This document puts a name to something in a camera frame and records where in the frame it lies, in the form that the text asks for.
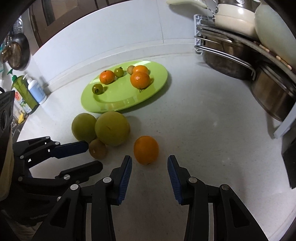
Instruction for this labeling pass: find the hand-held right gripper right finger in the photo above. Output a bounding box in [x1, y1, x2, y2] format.
[167, 155, 270, 241]

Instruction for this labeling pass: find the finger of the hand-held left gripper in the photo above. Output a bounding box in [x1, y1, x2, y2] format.
[13, 136, 89, 167]
[17, 161, 103, 186]

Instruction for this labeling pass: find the cream saucepan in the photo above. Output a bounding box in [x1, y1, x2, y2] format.
[166, 0, 258, 35]

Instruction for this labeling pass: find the green dish soap bottle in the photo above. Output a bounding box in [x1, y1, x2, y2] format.
[8, 70, 38, 114]

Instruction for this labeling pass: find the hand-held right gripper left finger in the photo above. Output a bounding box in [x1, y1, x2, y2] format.
[31, 155, 133, 241]

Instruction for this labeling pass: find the dark wooden cabinet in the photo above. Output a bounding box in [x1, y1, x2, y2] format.
[27, 0, 130, 50]

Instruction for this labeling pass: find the black knife block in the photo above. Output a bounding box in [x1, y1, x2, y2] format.
[281, 132, 296, 188]

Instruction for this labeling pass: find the white teapot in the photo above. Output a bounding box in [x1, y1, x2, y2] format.
[254, 0, 296, 62]

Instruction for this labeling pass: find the round metal steamer plate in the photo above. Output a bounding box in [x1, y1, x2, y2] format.
[9, 17, 25, 39]

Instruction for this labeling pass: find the large orange with stem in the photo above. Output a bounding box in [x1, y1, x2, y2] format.
[130, 71, 151, 93]

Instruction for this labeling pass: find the steel pot with lid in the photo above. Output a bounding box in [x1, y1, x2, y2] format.
[217, 0, 259, 11]

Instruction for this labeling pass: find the smooth yellowish orange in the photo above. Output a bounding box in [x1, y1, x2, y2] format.
[132, 65, 149, 75]

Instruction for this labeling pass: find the black frying pan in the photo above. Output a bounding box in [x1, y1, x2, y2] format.
[5, 33, 31, 70]

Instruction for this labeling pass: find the green plate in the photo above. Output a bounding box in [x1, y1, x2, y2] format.
[80, 60, 168, 114]

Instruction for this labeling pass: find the small orange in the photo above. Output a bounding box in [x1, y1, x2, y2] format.
[134, 136, 159, 165]

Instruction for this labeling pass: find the large green fruit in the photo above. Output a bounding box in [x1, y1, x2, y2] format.
[95, 111, 131, 147]
[71, 113, 97, 143]

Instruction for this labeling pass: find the white pump bottle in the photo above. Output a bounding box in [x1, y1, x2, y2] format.
[23, 74, 47, 105]

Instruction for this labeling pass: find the grey pot rack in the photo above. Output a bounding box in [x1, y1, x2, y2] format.
[194, 14, 296, 139]

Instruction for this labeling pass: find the orange with green calyx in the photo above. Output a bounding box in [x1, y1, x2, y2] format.
[99, 70, 115, 85]

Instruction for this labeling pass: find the golden strainer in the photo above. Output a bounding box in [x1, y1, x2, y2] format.
[0, 43, 21, 64]

